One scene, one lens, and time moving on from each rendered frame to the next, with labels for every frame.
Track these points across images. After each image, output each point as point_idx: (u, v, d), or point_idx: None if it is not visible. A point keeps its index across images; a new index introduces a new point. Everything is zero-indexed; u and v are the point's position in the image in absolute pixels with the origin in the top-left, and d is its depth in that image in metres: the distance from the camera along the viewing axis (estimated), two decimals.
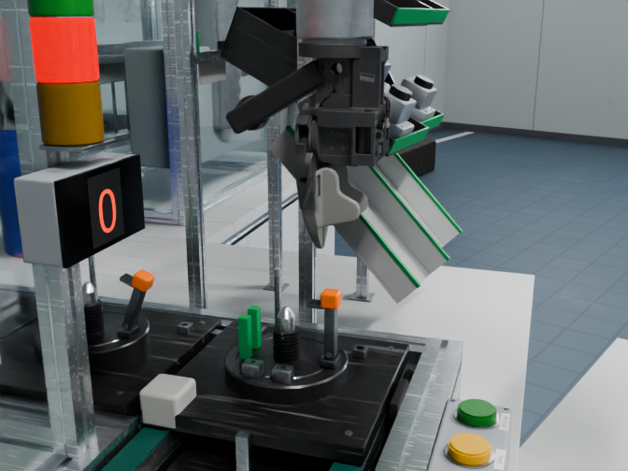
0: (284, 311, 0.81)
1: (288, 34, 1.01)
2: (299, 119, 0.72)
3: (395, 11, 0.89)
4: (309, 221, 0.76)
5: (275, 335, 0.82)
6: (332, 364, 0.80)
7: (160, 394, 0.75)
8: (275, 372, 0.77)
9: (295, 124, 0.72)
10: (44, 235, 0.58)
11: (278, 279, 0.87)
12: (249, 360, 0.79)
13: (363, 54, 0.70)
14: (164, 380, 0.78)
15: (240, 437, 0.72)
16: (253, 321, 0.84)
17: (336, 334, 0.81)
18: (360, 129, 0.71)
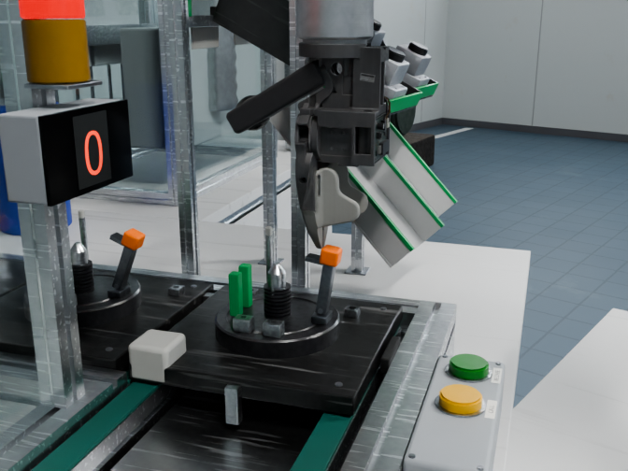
0: (275, 267, 0.81)
1: None
2: (299, 119, 0.72)
3: None
4: (309, 221, 0.76)
5: (265, 291, 0.81)
6: (323, 321, 0.80)
7: (149, 348, 0.75)
8: (265, 327, 0.77)
9: (295, 124, 0.72)
10: (29, 173, 0.57)
11: (270, 238, 0.86)
12: (239, 315, 0.79)
13: (363, 54, 0.70)
14: (154, 335, 0.77)
15: (229, 389, 0.71)
16: (244, 278, 0.84)
17: (331, 292, 0.80)
18: (360, 129, 0.71)
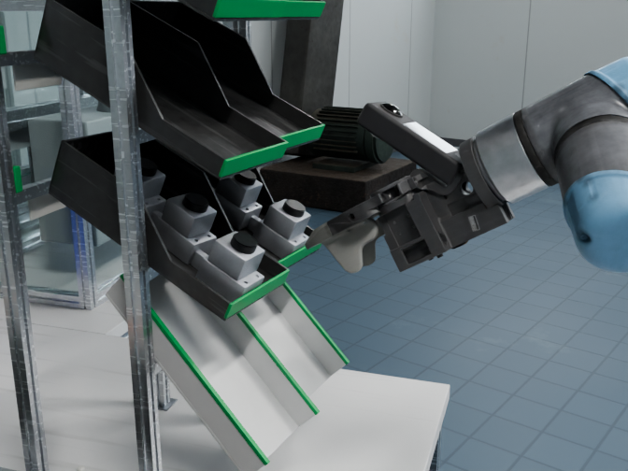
0: None
1: None
2: (402, 183, 0.70)
3: (222, 164, 0.76)
4: (321, 234, 0.75)
5: None
6: None
7: None
8: None
9: (395, 181, 0.70)
10: None
11: None
12: None
13: (492, 209, 0.68)
14: None
15: None
16: None
17: None
18: (424, 241, 0.71)
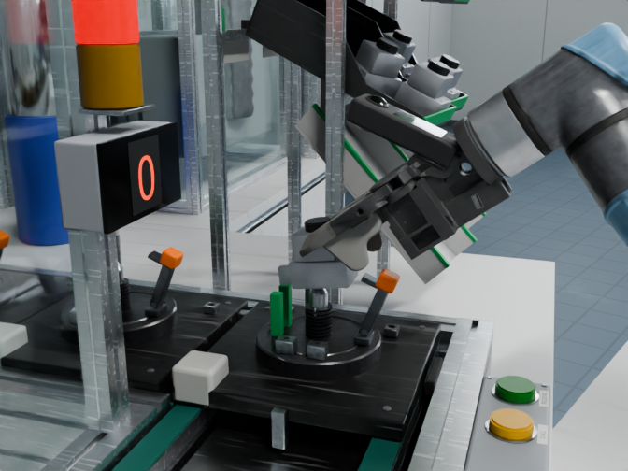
0: (317, 288, 0.80)
1: (386, 53, 0.95)
2: (403, 173, 0.70)
3: None
4: (323, 235, 0.74)
5: (307, 311, 0.80)
6: (366, 342, 0.79)
7: (193, 370, 0.74)
8: (309, 349, 0.76)
9: (395, 172, 0.71)
10: (85, 200, 0.56)
11: None
12: (282, 336, 0.78)
13: (493, 186, 0.70)
14: (196, 357, 0.77)
15: (277, 413, 0.71)
16: (284, 298, 0.83)
17: (378, 315, 0.80)
18: (431, 226, 0.72)
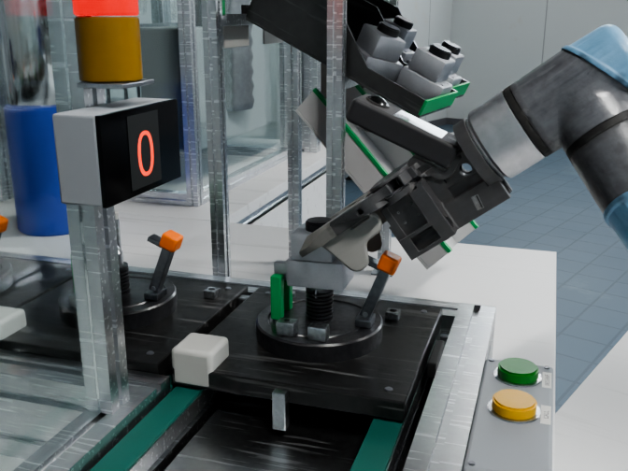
0: None
1: (387, 36, 0.94)
2: (403, 174, 0.70)
3: None
4: (323, 236, 0.74)
5: (308, 293, 0.80)
6: (367, 324, 0.78)
7: (193, 351, 0.73)
8: (310, 330, 0.75)
9: (395, 173, 0.71)
10: (83, 174, 0.56)
11: None
12: (283, 319, 0.77)
13: (494, 187, 0.70)
14: (196, 338, 0.76)
15: (277, 394, 0.70)
16: (285, 281, 0.82)
17: (379, 297, 0.79)
18: (432, 226, 0.72)
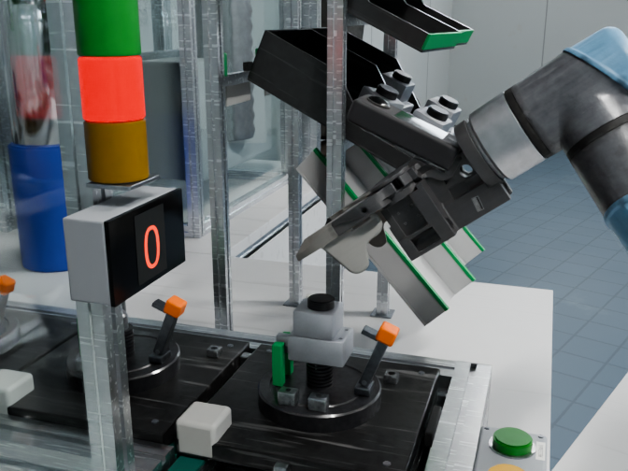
0: None
1: (386, 100, 0.97)
2: (403, 175, 0.70)
3: (426, 37, 0.89)
4: (324, 237, 0.72)
5: (308, 362, 0.82)
6: (366, 392, 0.81)
7: (197, 423, 0.76)
8: (310, 401, 0.78)
9: (396, 174, 0.71)
10: (92, 274, 0.58)
11: None
12: (284, 388, 0.80)
13: (494, 189, 0.70)
14: (200, 408, 0.78)
15: (278, 468, 0.72)
16: None
17: (378, 365, 0.81)
18: (432, 227, 0.72)
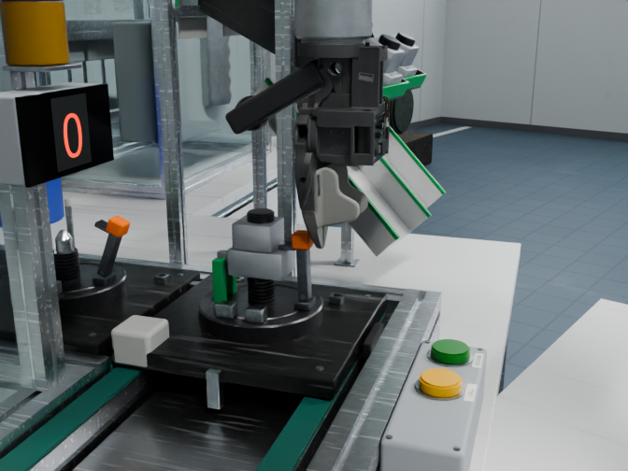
0: None
1: None
2: (298, 119, 0.72)
3: None
4: (309, 221, 0.76)
5: (249, 277, 0.81)
6: (306, 306, 0.80)
7: (132, 333, 0.75)
8: (248, 312, 0.77)
9: (294, 124, 0.72)
10: (7, 153, 0.57)
11: None
12: (222, 301, 0.79)
13: (363, 54, 0.70)
14: (137, 321, 0.78)
15: (210, 373, 0.72)
16: None
17: (310, 277, 0.81)
18: (359, 129, 0.71)
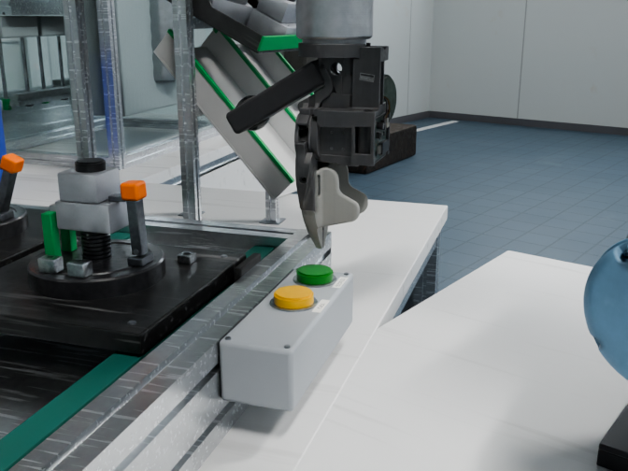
0: None
1: None
2: (299, 119, 0.72)
3: None
4: (309, 221, 0.76)
5: (80, 231, 0.76)
6: (139, 263, 0.75)
7: None
8: (69, 266, 0.72)
9: (295, 124, 0.72)
10: None
11: None
12: (47, 255, 0.74)
13: (363, 54, 0.70)
14: None
15: None
16: None
17: (145, 230, 0.76)
18: (360, 129, 0.71)
